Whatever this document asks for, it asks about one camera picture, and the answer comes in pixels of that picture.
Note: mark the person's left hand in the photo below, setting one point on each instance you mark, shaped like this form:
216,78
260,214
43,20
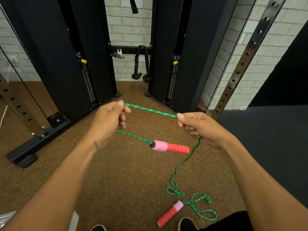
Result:
105,120

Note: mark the person's right hand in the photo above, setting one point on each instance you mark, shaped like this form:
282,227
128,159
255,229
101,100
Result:
204,128

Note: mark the person's right thumb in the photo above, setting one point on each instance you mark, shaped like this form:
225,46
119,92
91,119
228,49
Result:
186,115

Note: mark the person's left thumb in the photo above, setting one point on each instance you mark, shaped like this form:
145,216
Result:
118,104

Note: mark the person's left forearm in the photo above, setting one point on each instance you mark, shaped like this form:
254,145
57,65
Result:
53,187

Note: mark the person's right forearm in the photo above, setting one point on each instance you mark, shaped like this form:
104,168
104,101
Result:
262,187

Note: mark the black machine crossbar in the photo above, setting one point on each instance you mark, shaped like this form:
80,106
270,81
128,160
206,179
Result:
130,49

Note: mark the black weight stack tower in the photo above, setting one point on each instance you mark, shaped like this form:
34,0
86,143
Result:
192,50
60,57

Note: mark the perforated metal upright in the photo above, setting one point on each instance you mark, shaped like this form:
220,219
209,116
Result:
19,108
250,52

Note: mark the black machine base foot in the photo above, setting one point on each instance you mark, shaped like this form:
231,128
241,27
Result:
36,141

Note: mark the person's black right shoe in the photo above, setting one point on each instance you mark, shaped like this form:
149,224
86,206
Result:
187,224

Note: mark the person's black shoe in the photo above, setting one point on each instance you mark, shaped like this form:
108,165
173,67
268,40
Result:
187,224
98,228

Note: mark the person's black shorts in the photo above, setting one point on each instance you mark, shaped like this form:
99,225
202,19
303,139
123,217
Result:
228,222

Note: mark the person's black left shoe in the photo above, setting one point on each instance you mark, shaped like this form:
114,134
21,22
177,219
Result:
98,228

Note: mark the white sheet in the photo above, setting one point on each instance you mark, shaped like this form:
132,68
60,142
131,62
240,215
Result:
75,222

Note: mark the clear plastic bag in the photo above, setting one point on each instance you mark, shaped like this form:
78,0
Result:
6,219

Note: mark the white wall outlet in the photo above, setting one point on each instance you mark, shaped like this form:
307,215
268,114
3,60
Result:
13,59

